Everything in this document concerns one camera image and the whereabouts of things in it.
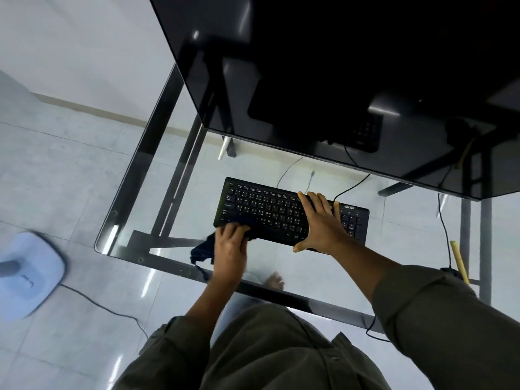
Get person's left hand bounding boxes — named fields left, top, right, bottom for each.
left=212, top=222, right=252, bottom=284

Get person's right hand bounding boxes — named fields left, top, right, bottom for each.
left=293, top=191, right=355, bottom=256

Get dark blue cleaning cloth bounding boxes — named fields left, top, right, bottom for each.
left=190, top=215, right=258, bottom=281

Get black computer keyboard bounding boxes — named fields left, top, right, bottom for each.
left=213, top=177, right=370, bottom=253

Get person's right forearm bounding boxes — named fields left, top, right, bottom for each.
left=331, top=235, right=403, bottom=304

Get person's left forearm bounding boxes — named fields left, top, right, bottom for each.
left=185, top=277, right=247, bottom=334

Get person's bare foot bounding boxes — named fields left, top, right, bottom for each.
left=262, top=272, right=285, bottom=291

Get light blue jeans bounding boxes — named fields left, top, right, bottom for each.
left=209, top=294, right=265, bottom=346

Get yellow wooden stick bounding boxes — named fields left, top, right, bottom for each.
left=450, top=240, right=471, bottom=285

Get large black flat monitor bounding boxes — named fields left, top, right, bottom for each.
left=147, top=0, right=520, bottom=201

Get olive green shirt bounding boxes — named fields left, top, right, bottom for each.
left=112, top=265, right=520, bottom=390

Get light blue fan base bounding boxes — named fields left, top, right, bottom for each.
left=0, top=232, right=66, bottom=321

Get black keyboard cable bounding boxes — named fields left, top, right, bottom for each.
left=333, top=173, right=371, bottom=202

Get long black power cable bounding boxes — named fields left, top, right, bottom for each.
left=437, top=192, right=464, bottom=279

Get black looped cable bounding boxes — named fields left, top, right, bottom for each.
left=365, top=317, right=392, bottom=344

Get black metal desk frame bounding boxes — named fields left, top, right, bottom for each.
left=94, top=63, right=494, bottom=335

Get black fan power cable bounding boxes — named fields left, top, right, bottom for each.
left=60, top=284, right=149, bottom=340

